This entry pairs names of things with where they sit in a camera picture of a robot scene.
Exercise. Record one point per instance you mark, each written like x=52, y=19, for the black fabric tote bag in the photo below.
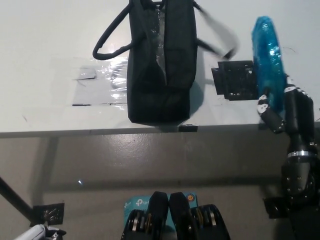
x=162, y=100

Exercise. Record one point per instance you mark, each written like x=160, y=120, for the black table leg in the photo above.
x=15, y=197

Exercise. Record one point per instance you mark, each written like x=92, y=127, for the large black tape patch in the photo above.
x=235, y=80

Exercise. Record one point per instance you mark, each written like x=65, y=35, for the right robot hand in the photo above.
x=298, y=112

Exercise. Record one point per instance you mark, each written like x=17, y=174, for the blue plate stack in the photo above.
x=268, y=62

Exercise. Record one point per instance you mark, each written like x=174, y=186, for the small black tape strip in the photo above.
x=187, y=128

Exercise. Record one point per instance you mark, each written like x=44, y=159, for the teal tp-link box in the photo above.
x=136, y=203

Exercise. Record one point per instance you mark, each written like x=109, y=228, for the grey tape patch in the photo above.
x=85, y=73

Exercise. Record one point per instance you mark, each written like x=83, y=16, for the clear plastic tape sheet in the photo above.
x=100, y=97

